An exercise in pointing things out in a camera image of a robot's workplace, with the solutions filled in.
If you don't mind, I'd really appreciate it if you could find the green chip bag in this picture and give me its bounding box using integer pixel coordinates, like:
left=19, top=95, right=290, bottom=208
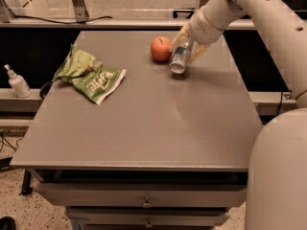
left=53, top=45, right=126, bottom=105

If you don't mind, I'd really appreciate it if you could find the red apple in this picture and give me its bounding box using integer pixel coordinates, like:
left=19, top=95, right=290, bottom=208
left=151, top=36, right=171, bottom=62

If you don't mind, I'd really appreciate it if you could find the silver blue redbull can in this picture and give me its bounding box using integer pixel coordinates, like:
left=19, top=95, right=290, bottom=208
left=169, top=39, right=194, bottom=75

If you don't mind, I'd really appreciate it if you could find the grey drawer cabinet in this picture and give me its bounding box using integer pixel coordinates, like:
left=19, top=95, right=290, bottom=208
left=12, top=32, right=262, bottom=230

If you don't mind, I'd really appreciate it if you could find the left metal bracket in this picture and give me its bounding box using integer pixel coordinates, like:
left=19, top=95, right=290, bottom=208
left=71, top=0, right=89, bottom=23

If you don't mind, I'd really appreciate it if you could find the black shoe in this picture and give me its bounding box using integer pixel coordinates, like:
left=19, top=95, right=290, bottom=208
left=0, top=217, right=16, bottom=230

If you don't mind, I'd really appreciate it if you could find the white pump bottle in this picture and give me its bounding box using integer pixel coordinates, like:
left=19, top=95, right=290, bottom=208
left=4, top=64, right=32, bottom=98

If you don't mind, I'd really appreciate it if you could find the drawer with knob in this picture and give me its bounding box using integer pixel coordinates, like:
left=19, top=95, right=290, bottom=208
left=66, top=208, right=229, bottom=227
left=35, top=183, right=246, bottom=208

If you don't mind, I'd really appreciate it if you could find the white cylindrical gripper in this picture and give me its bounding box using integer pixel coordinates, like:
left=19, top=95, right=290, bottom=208
left=169, top=6, right=224, bottom=62

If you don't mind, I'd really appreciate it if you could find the black cable on floor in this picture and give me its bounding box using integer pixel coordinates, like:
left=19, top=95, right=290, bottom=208
left=0, top=129, right=23, bottom=153

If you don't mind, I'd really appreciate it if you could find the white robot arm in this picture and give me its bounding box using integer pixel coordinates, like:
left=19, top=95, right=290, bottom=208
left=171, top=0, right=307, bottom=230

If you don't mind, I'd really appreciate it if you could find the black cable on ledge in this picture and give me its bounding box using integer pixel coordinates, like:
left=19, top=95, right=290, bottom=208
left=9, top=14, right=113, bottom=25

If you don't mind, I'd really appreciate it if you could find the top drawer with knob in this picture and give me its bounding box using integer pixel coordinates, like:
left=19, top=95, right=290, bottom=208
left=35, top=183, right=246, bottom=208

